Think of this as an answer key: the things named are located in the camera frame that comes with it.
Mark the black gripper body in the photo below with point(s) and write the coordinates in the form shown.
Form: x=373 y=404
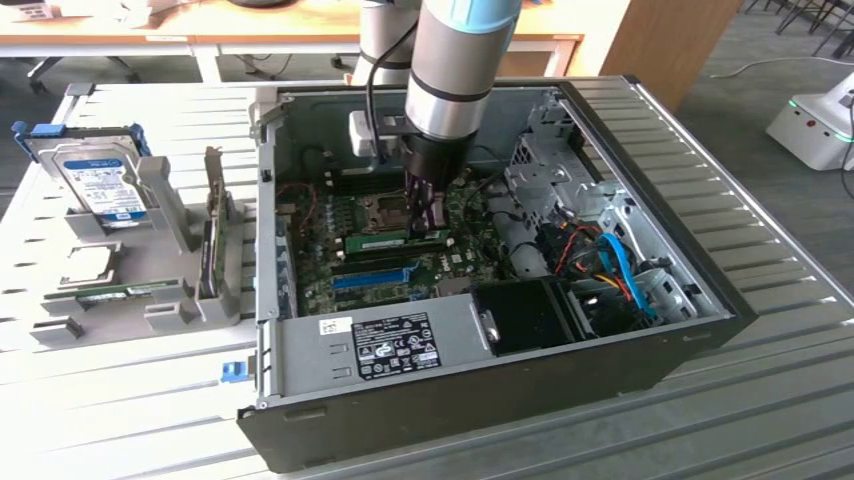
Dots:
x=436 y=157

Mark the green RAM stick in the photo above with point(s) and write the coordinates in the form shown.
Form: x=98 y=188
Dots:
x=120 y=293
x=380 y=243

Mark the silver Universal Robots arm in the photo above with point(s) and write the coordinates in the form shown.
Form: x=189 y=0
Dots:
x=453 y=75

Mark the black RAM slot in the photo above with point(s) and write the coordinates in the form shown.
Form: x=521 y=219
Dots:
x=400 y=254

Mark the CPU socket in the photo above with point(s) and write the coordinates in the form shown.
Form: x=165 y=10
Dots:
x=383 y=214

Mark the green motherboard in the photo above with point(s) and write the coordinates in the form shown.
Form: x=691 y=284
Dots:
x=467 y=250

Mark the black expansion slot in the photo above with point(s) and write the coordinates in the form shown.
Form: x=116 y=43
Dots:
x=373 y=267

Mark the blue expansion slot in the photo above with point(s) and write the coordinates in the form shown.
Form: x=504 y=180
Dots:
x=369 y=281

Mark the metal disk bay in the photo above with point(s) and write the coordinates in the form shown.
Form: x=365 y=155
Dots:
x=567 y=185

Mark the graphics card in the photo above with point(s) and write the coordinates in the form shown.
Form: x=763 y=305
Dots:
x=214 y=225

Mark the grey power supply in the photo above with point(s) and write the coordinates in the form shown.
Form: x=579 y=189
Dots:
x=320 y=360

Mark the grey parts rack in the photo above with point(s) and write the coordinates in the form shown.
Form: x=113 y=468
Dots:
x=166 y=210

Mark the wooden cabinet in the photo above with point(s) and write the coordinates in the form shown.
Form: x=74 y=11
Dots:
x=667 y=45

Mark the black open PC case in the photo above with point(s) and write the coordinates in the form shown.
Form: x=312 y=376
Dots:
x=507 y=410

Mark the small blue plastic clip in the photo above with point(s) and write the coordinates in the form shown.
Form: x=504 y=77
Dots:
x=233 y=372

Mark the wooden top desk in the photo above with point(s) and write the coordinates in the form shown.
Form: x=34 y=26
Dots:
x=200 y=25

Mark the hard disk with blue label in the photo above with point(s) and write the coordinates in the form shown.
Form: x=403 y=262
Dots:
x=100 y=185

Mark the silver CPU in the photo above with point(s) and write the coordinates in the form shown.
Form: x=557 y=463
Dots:
x=86 y=265

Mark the white mobile machine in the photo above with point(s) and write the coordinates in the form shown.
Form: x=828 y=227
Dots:
x=814 y=130

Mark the blue disk caddy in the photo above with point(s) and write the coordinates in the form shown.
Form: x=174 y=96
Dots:
x=40 y=131

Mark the black chairs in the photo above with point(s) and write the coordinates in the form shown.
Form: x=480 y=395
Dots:
x=820 y=20

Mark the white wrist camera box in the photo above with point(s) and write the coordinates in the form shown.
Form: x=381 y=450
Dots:
x=363 y=132

